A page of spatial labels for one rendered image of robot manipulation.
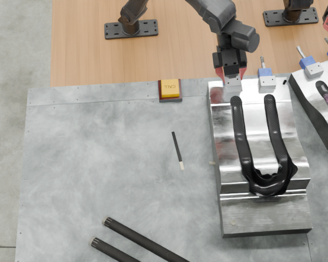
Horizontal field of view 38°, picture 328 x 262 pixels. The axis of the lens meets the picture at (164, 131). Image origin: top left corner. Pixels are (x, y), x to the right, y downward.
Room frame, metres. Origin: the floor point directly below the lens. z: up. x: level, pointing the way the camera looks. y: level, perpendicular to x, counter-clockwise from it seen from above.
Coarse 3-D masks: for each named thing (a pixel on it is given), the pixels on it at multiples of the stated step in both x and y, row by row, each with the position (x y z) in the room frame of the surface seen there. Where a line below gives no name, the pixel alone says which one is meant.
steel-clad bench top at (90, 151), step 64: (64, 128) 0.71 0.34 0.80; (128, 128) 0.70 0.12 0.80; (192, 128) 0.69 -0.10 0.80; (64, 192) 0.48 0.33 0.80; (128, 192) 0.47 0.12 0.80; (192, 192) 0.46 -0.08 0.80; (320, 192) 0.44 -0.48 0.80; (64, 256) 0.28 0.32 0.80; (192, 256) 0.26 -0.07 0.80; (256, 256) 0.26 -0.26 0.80; (320, 256) 0.25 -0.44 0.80
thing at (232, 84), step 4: (236, 76) 0.79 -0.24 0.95; (240, 76) 0.79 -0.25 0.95; (228, 80) 0.78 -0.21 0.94; (232, 80) 0.78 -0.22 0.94; (236, 80) 0.78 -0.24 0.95; (240, 80) 0.78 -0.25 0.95; (228, 84) 0.77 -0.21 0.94; (232, 84) 0.77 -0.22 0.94; (236, 84) 0.77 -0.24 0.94; (240, 84) 0.76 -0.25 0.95; (228, 88) 0.76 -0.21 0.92; (232, 88) 0.76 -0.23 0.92; (236, 88) 0.77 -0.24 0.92; (240, 88) 0.77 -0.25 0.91
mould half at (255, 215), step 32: (224, 96) 0.75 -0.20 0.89; (256, 96) 0.75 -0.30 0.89; (288, 96) 0.74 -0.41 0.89; (224, 128) 0.64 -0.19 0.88; (256, 128) 0.64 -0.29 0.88; (288, 128) 0.63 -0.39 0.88; (224, 160) 0.52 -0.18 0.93; (256, 160) 0.51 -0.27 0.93; (224, 192) 0.43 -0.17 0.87; (288, 192) 0.43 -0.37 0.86; (224, 224) 0.34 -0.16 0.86; (256, 224) 0.34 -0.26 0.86; (288, 224) 0.33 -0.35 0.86
